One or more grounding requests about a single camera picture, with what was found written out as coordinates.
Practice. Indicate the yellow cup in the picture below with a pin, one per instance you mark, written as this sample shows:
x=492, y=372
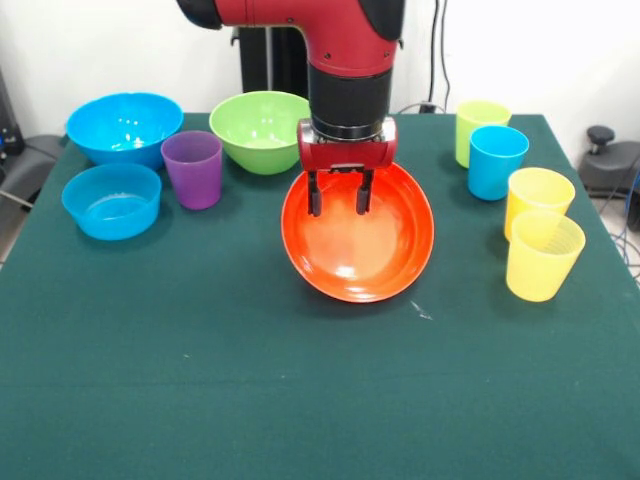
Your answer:
x=540, y=192
x=542, y=265

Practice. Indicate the purple cup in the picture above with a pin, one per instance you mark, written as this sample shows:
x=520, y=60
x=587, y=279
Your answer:
x=192, y=175

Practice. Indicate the black device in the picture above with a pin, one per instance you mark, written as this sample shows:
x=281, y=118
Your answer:
x=10, y=125

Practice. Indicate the dark green tablecloth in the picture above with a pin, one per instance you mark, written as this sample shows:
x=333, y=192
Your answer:
x=320, y=360

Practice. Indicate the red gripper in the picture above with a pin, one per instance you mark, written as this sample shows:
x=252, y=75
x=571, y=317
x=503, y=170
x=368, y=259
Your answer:
x=345, y=152

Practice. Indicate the small blue bowl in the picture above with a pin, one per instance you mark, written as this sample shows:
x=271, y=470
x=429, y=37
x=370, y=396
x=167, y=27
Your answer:
x=110, y=210

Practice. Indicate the blue cup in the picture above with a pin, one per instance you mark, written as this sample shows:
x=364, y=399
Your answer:
x=497, y=165

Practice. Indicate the orange bowl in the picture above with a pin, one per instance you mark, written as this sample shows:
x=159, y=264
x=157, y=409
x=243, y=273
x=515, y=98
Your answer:
x=360, y=250

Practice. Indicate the black stand base with knob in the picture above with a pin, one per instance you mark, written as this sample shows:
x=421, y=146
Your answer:
x=615, y=170

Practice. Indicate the green bowl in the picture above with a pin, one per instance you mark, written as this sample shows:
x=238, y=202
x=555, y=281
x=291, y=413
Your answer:
x=250, y=130

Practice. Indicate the large blue bowl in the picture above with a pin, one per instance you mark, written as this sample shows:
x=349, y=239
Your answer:
x=125, y=125

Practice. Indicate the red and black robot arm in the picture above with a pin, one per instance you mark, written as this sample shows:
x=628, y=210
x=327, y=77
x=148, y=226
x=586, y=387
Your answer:
x=350, y=60

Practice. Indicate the green cup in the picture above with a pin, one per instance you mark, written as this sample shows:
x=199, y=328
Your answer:
x=477, y=120

